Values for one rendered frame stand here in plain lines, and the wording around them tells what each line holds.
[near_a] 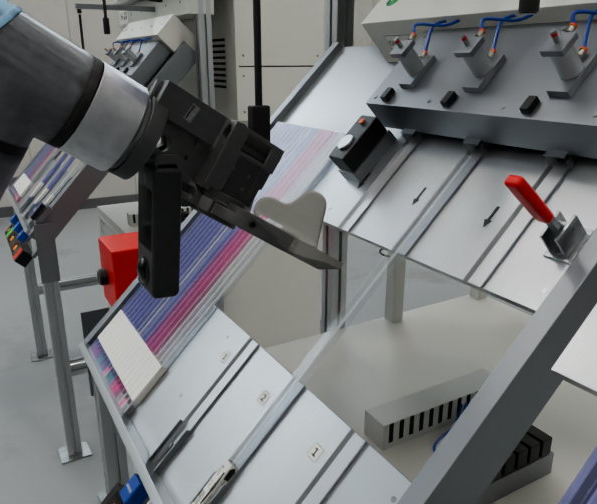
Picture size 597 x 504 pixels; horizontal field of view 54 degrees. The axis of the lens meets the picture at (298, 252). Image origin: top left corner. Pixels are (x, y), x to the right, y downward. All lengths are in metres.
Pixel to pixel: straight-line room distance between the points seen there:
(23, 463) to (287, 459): 1.55
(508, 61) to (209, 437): 0.54
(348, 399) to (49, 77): 0.77
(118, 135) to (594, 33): 0.47
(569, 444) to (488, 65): 0.61
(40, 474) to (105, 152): 1.64
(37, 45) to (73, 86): 0.03
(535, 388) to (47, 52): 0.45
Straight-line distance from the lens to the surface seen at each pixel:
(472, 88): 0.69
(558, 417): 1.09
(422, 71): 0.77
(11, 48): 0.44
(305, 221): 0.50
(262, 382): 0.68
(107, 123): 0.45
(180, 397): 0.79
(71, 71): 0.45
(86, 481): 1.95
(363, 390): 1.08
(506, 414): 0.52
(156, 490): 0.71
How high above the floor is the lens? 1.18
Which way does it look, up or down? 18 degrees down
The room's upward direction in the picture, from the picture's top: straight up
